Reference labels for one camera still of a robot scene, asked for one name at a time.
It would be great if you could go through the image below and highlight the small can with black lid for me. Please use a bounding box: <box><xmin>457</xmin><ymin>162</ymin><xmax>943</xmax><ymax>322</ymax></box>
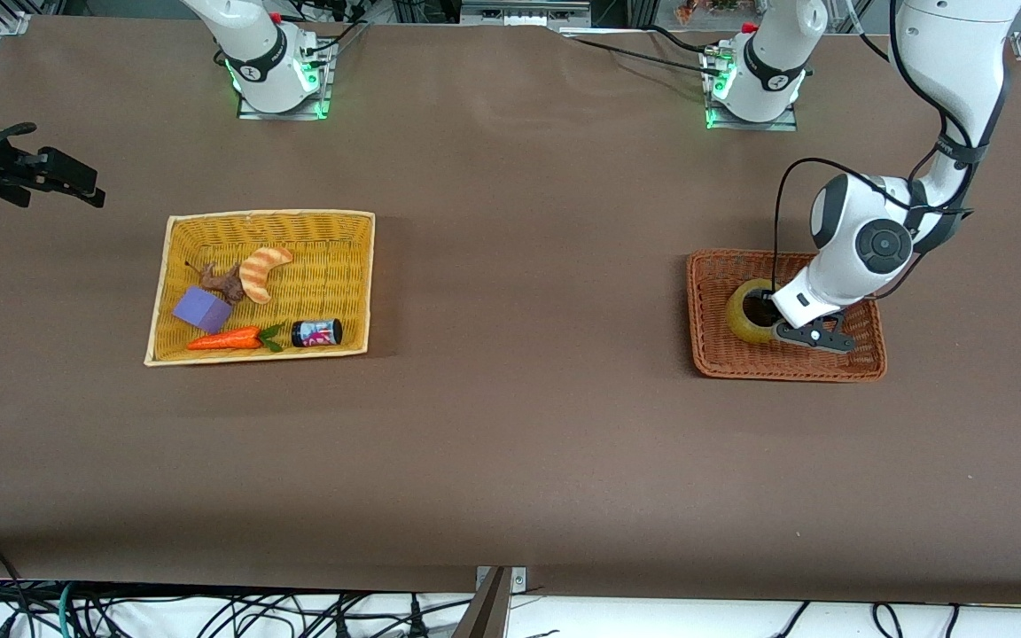
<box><xmin>291</xmin><ymin>319</ymin><xmax>344</xmax><ymax>348</ymax></box>

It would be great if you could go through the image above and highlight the yellow wicker basket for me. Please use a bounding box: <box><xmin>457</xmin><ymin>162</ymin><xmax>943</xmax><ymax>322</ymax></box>
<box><xmin>144</xmin><ymin>209</ymin><xmax>376</xmax><ymax>367</ymax></box>

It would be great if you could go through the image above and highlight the grey background box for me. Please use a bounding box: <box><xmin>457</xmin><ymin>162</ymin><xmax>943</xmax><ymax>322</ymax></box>
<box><xmin>459</xmin><ymin>0</ymin><xmax>593</xmax><ymax>27</ymax></box>

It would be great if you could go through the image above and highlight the aluminium profile post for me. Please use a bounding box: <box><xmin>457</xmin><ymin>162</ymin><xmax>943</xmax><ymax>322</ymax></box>
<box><xmin>451</xmin><ymin>565</ymin><xmax>529</xmax><ymax>638</ymax></box>

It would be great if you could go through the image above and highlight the yellow clear tape roll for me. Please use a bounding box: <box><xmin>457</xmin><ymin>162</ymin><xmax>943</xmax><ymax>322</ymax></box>
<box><xmin>725</xmin><ymin>278</ymin><xmax>783</xmax><ymax>345</ymax></box>

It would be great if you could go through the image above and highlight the brown toy lion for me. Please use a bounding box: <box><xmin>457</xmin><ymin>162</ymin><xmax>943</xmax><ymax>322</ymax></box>
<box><xmin>184</xmin><ymin>261</ymin><xmax>246</xmax><ymax>304</ymax></box>

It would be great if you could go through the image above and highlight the black table cable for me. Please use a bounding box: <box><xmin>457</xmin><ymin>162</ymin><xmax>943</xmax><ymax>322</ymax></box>
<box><xmin>561</xmin><ymin>25</ymin><xmax>724</xmax><ymax>76</ymax></box>

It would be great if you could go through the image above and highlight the purple cube block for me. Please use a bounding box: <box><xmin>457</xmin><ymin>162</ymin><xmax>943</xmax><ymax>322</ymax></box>
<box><xmin>172</xmin><ymin>286</ymin><xmax>233</xmax><ymax>335</ymax></box>

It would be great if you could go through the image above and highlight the green floor cable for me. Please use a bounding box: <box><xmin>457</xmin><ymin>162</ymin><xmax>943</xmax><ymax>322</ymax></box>
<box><xmin>55</xmin><ymin>580</ymin><xmax>79</xmax><ymax>638</ymax></box>

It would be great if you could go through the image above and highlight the orange toy carrot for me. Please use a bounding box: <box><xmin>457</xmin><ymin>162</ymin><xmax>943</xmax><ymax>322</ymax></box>
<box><xmin>187</xmin><ymin>323</ymin><xmax>285</xmax><ymax>354</ymax></box>

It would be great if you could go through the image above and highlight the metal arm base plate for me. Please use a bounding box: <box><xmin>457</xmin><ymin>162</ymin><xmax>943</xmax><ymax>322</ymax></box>
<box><xmin>702</xmin><ymin>49</ymin><xmax>800</xmax><ymax>133</ymax></box>
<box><xmin>237</xmin><ymin>40</ymin><xmax>336</xmax><ymax>121</ymax></box>

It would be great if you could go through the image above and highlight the toy croissant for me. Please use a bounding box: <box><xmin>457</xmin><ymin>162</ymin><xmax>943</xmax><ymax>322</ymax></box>
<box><xmin>238</xmin><ymin>246</ymin><xmax>294</xmax><ymax>305</ymax></box>

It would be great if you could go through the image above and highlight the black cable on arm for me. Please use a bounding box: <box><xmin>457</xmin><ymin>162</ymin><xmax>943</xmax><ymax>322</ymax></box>
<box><xmin>772</xmin><ymin>157</ymin><xmax>972</xmax><ymax>298</ymax></box>

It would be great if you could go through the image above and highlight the brown wicker basket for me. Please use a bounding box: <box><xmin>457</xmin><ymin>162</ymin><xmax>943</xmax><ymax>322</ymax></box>
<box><xmin>686</xmin><ymin>249</ymin><xmax>888</xmax><ymax>384</ymax></box>

